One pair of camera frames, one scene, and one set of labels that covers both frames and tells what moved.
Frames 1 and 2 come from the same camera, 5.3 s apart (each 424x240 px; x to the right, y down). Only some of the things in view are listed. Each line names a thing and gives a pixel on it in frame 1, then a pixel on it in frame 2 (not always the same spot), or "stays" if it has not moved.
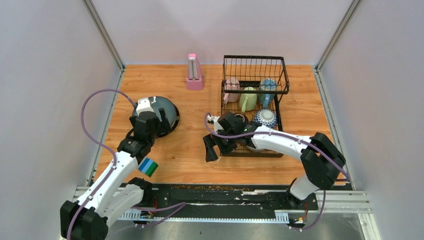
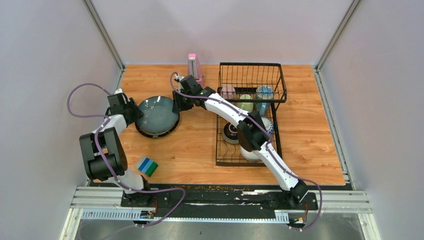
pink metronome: [195, 79] stays
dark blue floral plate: [171, 112] stays
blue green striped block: [148, 167] stays
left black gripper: [165, 124] -> [139, 113]
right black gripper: [209, 141] -> [178, 105]
